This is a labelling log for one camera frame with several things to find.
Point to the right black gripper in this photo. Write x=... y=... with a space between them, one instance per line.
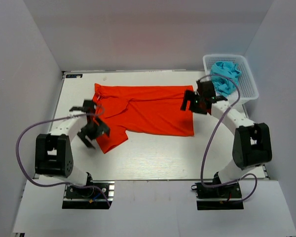
x=188 y=96

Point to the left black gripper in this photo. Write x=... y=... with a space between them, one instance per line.
x=102 y=128

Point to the orange t-shirt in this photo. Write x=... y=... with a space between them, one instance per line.
x=153 y=110

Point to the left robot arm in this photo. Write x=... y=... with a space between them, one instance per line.
x=54 y=157

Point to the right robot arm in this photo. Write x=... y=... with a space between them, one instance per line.
x=251 y=144

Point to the light blue t-shirt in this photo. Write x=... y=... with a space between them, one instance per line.
x=225 y=75

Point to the white plastic basket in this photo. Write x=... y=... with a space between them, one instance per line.
x=247 y=85

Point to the blue label sticker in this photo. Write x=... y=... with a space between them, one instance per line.
x=73 y=76

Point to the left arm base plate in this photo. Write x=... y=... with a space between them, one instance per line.
x=89 y=199

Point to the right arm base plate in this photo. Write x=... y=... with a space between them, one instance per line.
x=222 y=198

